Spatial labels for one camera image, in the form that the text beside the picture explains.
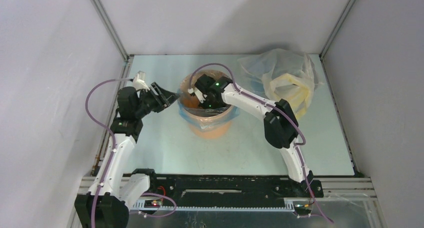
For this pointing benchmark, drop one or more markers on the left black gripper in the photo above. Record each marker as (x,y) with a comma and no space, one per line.
(164,99)

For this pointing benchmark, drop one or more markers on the aluminium frame rail front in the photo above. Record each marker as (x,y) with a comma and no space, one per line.
(338,188)

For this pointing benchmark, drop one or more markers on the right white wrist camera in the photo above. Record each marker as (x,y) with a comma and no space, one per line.
(198,94)

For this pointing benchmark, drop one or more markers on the right aluminium corner post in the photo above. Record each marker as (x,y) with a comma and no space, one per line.
(337,27)

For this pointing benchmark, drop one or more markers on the left aluminium corner post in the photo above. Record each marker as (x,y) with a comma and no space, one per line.
(104,17)

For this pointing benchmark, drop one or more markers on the aluminium corner post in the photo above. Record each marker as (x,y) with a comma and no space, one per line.
(337,27)
(104,17)

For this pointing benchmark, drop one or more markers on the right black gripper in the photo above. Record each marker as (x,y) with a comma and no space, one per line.
(205,98)

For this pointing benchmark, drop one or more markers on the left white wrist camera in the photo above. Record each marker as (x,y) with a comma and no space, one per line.
(138,82)

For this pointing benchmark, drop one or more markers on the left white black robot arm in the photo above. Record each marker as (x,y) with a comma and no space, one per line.
(107,203)

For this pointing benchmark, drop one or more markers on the translucent white plastic bag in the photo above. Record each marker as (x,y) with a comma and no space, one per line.
(281,74)

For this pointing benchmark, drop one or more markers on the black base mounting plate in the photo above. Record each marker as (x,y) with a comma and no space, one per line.
(228,191)

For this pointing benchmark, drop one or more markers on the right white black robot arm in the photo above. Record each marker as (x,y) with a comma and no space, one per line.
(281,128)

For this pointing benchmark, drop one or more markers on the blue plastic trash bag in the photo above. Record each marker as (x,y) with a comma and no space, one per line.
(203,119)

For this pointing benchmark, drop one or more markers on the orange plastic trash bin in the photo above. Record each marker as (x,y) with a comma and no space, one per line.
(216,133)

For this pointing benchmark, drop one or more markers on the left side aluminium rail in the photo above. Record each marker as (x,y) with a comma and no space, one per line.
(101,152)

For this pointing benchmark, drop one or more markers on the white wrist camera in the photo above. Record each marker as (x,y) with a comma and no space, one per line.
(138,82)
(198,94)

